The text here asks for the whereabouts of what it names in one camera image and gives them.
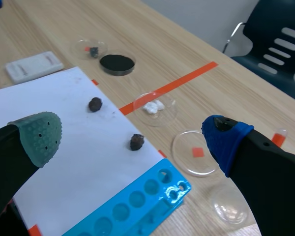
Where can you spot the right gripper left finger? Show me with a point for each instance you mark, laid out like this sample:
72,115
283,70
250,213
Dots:
7,157

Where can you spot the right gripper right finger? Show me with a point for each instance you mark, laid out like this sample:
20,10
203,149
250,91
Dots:
265,172

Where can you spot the dropper with red bulb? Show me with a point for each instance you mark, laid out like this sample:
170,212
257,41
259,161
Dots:
278,138

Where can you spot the white sheet of paper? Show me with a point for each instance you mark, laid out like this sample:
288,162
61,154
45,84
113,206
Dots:
76,152

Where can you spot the small white tile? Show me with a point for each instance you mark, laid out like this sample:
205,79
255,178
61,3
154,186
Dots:
33,67

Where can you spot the flat clear glass dish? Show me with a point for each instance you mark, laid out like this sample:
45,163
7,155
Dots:
186,157

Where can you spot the small dark stone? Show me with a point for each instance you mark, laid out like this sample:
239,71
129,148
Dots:
94,52
137,142
95,104

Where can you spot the white lump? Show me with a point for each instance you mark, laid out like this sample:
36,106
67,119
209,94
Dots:
160,104
150,107

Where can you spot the turquoise rack with round holes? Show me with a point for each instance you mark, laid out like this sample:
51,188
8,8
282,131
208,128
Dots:
137,199

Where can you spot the glass dish with black powder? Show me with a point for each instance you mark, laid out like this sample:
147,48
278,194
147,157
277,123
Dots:
116,63

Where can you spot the dark blue chair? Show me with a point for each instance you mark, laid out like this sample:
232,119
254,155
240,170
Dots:
260,24

